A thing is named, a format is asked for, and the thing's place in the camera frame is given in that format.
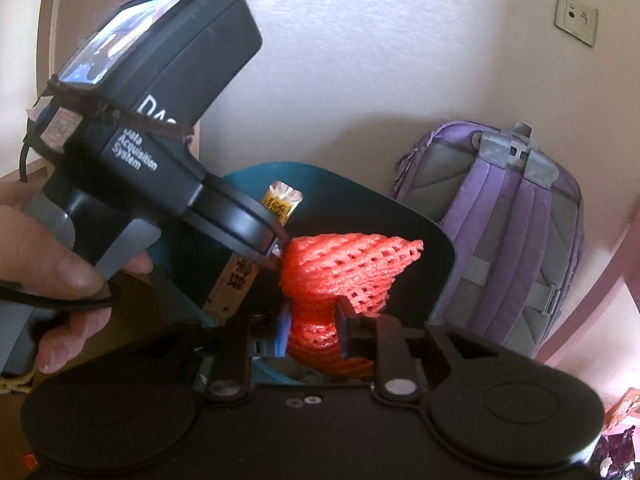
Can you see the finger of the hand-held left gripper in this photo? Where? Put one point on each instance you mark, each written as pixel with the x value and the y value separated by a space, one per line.
pixel 272 255

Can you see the white wall socket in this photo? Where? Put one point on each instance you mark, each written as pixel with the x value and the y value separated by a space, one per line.
pixel 576 16

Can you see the red foam fruit net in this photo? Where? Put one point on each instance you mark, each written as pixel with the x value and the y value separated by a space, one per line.
pixel 345 270

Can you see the purple grey backpack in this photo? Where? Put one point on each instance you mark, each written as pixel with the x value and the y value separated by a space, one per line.
pixel 500 240

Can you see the beige door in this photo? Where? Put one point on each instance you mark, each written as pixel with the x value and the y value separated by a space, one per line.
pixel 55 10

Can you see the teal plastic waste bin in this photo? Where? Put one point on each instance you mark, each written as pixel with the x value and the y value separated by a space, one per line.
pixel 415 260

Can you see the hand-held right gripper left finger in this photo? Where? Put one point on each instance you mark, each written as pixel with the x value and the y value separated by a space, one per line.
pixel 283 332

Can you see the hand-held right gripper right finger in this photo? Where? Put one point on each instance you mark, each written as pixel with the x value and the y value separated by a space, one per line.
pixel 342 327

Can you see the pink wooden chair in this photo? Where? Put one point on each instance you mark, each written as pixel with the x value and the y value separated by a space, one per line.
pixel 595 330

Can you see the colourful packets pile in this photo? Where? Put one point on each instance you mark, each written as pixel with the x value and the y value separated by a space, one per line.
pixel 622 435

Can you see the person's left hand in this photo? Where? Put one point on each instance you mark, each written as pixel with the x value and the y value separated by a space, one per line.
pixel 45 250

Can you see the yellow snack wrapper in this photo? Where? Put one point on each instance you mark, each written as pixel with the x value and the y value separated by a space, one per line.
pixel 282 200

